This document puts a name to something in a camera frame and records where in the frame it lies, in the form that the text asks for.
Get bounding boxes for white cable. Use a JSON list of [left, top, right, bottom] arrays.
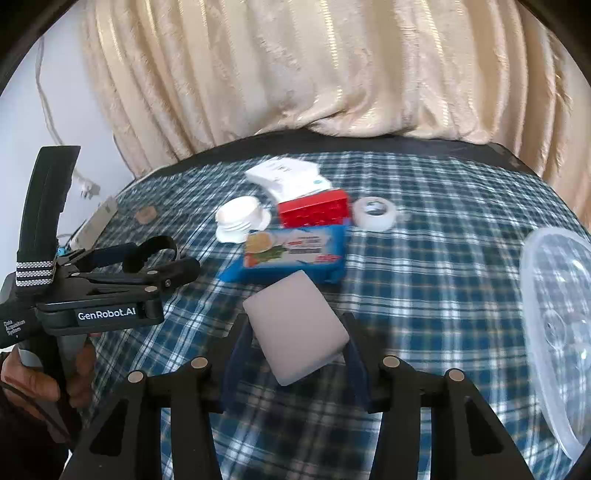
[[34, 37, 80, 182]]

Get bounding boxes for red plastic box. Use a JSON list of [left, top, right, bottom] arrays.
[[278, 188, 349, 229]]

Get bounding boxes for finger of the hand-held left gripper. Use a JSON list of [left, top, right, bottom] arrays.
[[69, 257, 202, 301], [56, 235, 181, 278]]

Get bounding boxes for white tape roll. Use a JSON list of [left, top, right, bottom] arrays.
[[353, 196, 399, 229]]

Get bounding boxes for clear plastic bowl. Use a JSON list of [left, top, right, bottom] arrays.
[[519, 227, 591, 462]]

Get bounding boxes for white paper box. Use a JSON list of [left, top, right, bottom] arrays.
[[245, 156, 332, 201]]

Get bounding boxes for beige curtain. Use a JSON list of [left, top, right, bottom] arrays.
[[81, 0, 591, 220]]

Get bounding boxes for person's left hand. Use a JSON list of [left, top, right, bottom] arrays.
[[0, 342, 99, 412]]

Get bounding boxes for white plug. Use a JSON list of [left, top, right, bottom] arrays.
[[74, 173, 101, 200]]

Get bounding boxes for blue wet wipes packet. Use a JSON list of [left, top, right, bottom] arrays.
[[217, 224, 347, 284]]

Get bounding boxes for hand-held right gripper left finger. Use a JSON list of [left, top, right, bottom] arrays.
[[60, 314, 254, 480]]

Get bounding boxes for blue plaid tablecloth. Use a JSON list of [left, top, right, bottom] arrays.
[[69, 150, 587, 480]]

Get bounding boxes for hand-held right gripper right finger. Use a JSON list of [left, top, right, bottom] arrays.
[[339, 311, 532, 480]]

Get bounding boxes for white sponge block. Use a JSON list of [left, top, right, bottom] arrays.
[[242, 270, 350, 387]]

